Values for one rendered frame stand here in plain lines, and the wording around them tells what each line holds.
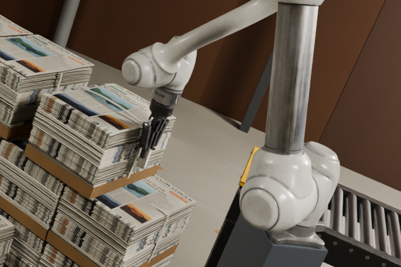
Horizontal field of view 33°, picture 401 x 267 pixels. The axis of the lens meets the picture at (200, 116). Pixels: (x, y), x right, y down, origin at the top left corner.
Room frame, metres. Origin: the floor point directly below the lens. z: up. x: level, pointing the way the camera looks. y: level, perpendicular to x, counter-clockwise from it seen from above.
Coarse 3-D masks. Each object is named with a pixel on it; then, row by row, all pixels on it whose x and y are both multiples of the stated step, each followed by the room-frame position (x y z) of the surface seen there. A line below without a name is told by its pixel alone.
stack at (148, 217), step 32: (0, 160) 1.98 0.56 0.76; (0, 192) 1.97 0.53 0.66; (32, 192) 1.92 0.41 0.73; (64, 192) 1.88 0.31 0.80; (128, 192) 1.98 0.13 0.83; (160, 192) 2.07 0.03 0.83; (64, 224) 1.86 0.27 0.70; (96, 224) 1.82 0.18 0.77; (128, 224) 1.79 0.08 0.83; (160, 224) 1.91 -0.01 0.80; (32, 256) 1.90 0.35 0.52; (64, 256) 1.85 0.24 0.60; (96, 256) 1.81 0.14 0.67; (128, 256) 1.80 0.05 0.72
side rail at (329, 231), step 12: (228, 216) 2.35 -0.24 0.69; (324, 240) 2.32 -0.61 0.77; (336, 240) 2.32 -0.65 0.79; (348, 240) 2.33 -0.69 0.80; (336, 252) 2.31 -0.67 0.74; (348, 252) 2.31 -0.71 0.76; (360, 252) 2.31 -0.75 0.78; (372, 252) 2.31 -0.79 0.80; (336, 264) 2.31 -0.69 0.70; (348, 264) 2.31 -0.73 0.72; (360, 264) 2.31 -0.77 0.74; (372, 264) 2.30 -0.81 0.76; (384, 264) 2.29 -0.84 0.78; (396, 264) 2.29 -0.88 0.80
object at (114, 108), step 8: (88, 88) 2.13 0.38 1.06; (96, 96) 2.08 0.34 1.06; (104, 104) 2.04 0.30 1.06; (112, 104) 2.07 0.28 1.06; (120, 112) 2.03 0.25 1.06; (128, 120) 1.99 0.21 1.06; (136, 120) 2.02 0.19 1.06; (136, 144) 1.98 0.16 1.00; (136, 152) 2.00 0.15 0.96; (136, 160) 2.01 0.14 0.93; (128, 168) 1.97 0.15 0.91
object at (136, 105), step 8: (96, 88) 2.15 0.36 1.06; (104, 88) 2.18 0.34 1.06; (112, 88) 2.21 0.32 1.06; (120, 88) 2.24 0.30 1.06; (104, 96) 2.11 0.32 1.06; (112, 96) 2.14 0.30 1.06; (120, 96) 2.16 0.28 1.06; (128, 96) 2.19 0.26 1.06; (136, 96) 2.22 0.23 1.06; (120, 104) 2.10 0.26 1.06; (128, 104) 2.12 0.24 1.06; (136, 104) 2.14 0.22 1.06; (144, 104) 2.17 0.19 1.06; (136, 112) 2.08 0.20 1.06; (144, 112) 2.10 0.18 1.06; (144, 120) 2.04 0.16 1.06; (168, 128) 2.14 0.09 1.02; (168, 136) 2.16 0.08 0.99; (160, 144) 2.12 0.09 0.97; (152, 152) 2.08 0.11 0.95; (160, 152) 2.13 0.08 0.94; (152, 160) 2.10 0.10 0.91; (160, 160) 2.16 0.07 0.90; (136, 168) 2.02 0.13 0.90
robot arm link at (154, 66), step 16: (256, 0) 1.89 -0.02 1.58; (272, 0) 1.87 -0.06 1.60; (224, 16) 1.87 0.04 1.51; (240, 16) 1.87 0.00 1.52; (256, 16) 1.88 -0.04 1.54; (192, 32) 1.83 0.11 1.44; (208, 32) 1.83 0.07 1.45; (224, 32) 1.85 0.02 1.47; (144, 48) 1.84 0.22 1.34; (160, 48) 1.83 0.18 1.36; (176, 48) 1.81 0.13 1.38; (192, 48) 1.82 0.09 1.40; (128, 64) 1.79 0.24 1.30; (144, 64) 1.78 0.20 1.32; (160, 64) 1.80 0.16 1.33; (176, 64) 1.84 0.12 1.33; (128, 80) 1.78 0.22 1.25; (144, 80) 1.78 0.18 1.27; (160, 80) 1.82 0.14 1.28
